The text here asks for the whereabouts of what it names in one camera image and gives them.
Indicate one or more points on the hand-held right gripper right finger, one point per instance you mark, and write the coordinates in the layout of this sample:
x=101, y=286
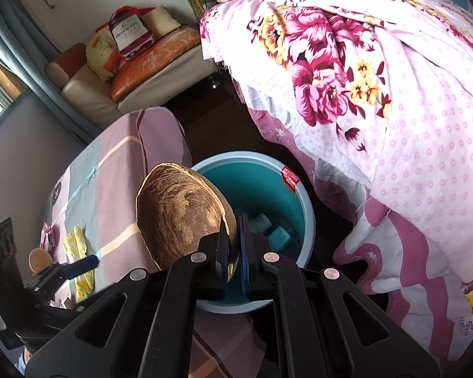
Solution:
x=242, y=262

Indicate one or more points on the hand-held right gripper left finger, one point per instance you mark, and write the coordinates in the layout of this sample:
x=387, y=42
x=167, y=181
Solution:
x=223, y=262

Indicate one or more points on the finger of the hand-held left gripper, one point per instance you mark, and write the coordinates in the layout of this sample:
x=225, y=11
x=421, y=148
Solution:
x=82, y=263

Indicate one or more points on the brown coconut shell half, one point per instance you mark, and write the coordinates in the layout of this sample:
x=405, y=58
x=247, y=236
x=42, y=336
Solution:
x=173, y=212

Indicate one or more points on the blue plastic bin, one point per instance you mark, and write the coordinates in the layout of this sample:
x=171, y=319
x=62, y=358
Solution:
x=236, y=189

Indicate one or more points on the yellow cloth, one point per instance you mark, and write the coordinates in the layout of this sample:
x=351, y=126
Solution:
x=77, y=244

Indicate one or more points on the small blue box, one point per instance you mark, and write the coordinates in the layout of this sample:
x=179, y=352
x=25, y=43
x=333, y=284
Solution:
x=279, y=238

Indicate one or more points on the pink white wrapper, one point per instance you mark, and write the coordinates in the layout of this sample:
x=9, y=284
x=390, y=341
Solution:
x=47, y=236

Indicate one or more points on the white ribbed wrapper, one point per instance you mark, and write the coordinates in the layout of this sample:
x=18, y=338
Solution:
x=262, y=221

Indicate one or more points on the striped tablecloth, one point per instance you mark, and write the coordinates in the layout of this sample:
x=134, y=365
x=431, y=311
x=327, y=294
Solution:
x=114, y=189

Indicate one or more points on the pink bedsheet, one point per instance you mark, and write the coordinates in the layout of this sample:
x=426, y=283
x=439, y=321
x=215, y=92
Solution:
x=398, y=252

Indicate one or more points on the cream sofa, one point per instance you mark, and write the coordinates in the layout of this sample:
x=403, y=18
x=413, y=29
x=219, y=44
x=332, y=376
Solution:
x=90, y=94

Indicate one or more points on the pale yellow pillow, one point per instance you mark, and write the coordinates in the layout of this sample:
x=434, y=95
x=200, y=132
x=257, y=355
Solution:
x=98, y=55

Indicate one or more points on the orange seat cushion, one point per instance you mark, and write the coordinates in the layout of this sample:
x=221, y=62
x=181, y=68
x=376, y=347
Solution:
x=149, y=63

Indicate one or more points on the grey blue curtain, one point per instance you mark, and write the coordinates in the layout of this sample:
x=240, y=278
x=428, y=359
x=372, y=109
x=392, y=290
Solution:
x=27, y=51

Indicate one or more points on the red gift bag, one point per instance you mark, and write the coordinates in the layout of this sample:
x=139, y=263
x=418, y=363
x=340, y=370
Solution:
x=132, y=33

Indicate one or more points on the floral blanket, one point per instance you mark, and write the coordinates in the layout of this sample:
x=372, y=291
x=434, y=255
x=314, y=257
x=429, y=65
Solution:
x=378, y=67

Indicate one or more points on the beige pillow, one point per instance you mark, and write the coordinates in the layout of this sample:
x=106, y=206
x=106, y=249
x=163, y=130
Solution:
x=161, y=17

